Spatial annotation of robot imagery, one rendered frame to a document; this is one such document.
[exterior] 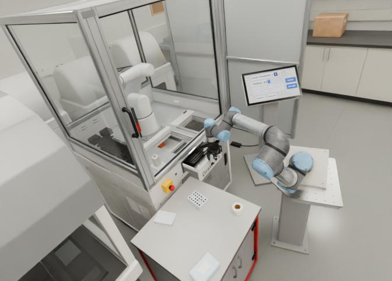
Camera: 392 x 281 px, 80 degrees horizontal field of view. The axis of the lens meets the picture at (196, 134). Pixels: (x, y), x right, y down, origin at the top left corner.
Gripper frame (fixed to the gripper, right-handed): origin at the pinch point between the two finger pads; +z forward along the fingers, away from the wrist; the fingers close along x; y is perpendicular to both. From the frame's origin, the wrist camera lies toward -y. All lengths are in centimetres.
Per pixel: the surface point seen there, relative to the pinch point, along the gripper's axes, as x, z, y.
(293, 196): 8, 15, 56
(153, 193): -44.3, 0.1, -17.9
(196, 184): -14.6, 14.6, -6.1
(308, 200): 9, 15, 65
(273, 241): 13, 88, 45
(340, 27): 323, -14, 22
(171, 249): -62, 15, 10
